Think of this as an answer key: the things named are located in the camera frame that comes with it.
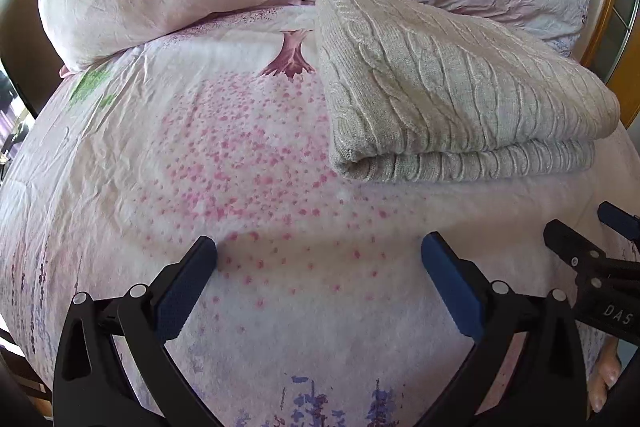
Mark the pink floral bed sheet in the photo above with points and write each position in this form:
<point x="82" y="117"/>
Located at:
<point x="225" y="187"/>

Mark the wooden bed frame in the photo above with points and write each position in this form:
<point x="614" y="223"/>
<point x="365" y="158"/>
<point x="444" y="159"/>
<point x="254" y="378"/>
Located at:
<point x="602" y="22"/>

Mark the person's right hand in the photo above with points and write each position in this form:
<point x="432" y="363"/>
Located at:
<point x="606" y="374"/>

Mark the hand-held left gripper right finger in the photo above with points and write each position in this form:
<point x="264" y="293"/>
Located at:
<point x="452" y="289"/>

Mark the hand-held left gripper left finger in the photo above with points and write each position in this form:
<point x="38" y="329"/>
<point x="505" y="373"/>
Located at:
<point x="184" y="289"/>

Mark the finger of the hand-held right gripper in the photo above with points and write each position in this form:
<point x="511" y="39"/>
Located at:
<point x="575" y="249"/>
<point x="620" y="219"/>

